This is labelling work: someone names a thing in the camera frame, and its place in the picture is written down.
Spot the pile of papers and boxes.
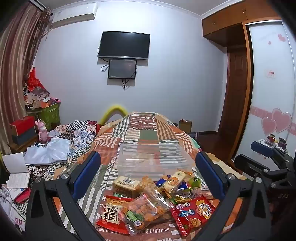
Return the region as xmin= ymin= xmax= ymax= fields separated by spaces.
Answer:
xmin=23 ymin=86 xmax=62 ymax=109

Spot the grey box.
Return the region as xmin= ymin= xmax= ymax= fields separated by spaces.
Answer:
xmin=11 ymin=132 xmax=38 ymax=145

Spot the green jelly cup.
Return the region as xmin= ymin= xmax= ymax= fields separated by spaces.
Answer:
xmin=187 ymin=177 xmax=201 ymax=188

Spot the large black wall television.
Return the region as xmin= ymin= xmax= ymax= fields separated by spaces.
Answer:
xmin=98 ymin=31 xmax=151 ymax=60

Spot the red plastic bag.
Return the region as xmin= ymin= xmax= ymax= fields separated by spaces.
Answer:
xmin=27 ymin=68 xmax=47 ymax=92

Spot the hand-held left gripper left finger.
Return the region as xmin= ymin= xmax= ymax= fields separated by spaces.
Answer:
xmin=25 ymin=151 xmax=109 ymax=241

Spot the small black wall monitor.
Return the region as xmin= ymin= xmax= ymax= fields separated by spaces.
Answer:
xmin=108 ymin=59 xmax=137 ymax=79

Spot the red box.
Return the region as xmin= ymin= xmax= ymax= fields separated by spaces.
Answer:
xmin=10 ymin=116 xmax=37 ymax=136

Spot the green cardboard box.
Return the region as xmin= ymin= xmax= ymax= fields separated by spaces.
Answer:
xmin=27 ymin=103 xmax=61 ymax=130

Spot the orange crispy snack packet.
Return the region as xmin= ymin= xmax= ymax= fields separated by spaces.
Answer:
xmin=140 ymin=176 xmax=158 ymax=193

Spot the white cloth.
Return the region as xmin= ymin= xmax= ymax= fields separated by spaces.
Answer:
xmin=24 ymin=138 xmax=72 ymax=165

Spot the open white notebook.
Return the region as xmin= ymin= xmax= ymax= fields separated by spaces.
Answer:
xmin=2 ymin=152 xmax=31 ymax=189

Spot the yellow green snack packet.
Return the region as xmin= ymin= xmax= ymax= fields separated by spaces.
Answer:
xmin=170 ymin=193 xmax=192 ymax=204

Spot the yellow foam tube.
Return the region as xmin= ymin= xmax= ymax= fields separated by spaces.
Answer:
xmin=100 ymin=104 xmax=129 ymax=124

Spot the checkered patterned quilt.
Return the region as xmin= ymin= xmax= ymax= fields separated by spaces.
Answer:
xmin=23 ymin=120 xmax=100 ymax=181

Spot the white air conditioner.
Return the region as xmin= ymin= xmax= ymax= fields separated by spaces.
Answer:
xmin=51 ymin=3 xmax=98 ymax=29

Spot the beige biscuit packet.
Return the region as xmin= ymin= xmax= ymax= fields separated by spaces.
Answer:
xmin=162 ymin=170 xmax=186 ymax=193

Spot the clear plastic storage container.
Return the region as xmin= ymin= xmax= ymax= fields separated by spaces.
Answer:
xmin=117 ymin=141 xmax=193 ymax=180

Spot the pink plush toy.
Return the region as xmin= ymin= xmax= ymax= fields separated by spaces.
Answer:
xmin=35 ymin=119 xmax=51 ymax=143

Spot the red packet with white label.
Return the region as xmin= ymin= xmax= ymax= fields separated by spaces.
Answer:
xmin=95 ymin=195 xmax=130 ymax=234

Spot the red cartoon snack packet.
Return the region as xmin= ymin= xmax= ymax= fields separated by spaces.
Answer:
xmin=170 ymin=195 xmax=216 ymax=239

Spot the striped brown curtain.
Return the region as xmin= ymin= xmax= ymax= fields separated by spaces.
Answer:
xmin=0 ymin=0 xmax=52 ymax=156

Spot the wooden wardrobe cabinet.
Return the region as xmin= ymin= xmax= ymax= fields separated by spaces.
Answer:
xmin=202 ymin=0 xmax=284 ymax=163

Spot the patchwork striped blanket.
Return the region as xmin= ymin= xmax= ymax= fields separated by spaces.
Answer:
xmin=50 ymin=112 xmax=248 ymax=241

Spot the red book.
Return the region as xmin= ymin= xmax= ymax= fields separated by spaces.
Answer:
xmin=14 ymin=188 xmax=31 ymax=203

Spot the brown bread packet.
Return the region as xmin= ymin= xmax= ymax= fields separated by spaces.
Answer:
xmin=112 ymin=176 xmax=142 ymax=198

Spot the brown paper bag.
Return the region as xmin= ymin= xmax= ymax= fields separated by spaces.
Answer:
xmin=179 ymin=119 xmax=193 ymax=133

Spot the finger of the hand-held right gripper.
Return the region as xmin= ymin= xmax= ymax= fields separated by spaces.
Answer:
xmin=234 ymin=153 xmax=290 ymax=180
xmin=251 ymin=140 xmax=296 ymax=163

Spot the blue snack packet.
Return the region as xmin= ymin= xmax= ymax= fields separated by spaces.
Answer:
xmin=156 ymin=175 xmax=189 ymax=195

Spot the frosted sliding door with hearts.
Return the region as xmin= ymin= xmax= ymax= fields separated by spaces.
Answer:
xmin=229 ymin=21 xmax=296 ymax=160

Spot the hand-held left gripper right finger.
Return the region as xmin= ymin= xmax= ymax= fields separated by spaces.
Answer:
xmin=195 ymin=152 xmax=272 ymax=241

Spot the wooden nightstand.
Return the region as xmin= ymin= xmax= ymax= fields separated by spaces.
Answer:
xmin=8 ymin=137 xmax=38 ymax=153

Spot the clear fried snack packet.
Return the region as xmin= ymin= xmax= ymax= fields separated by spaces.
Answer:
xmin=121 ymin=189 xmax=175 ymax=236

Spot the dark wooden door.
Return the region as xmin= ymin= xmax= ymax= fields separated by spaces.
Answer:
xmin=217 ymin=46 xmax=245 ymax=139

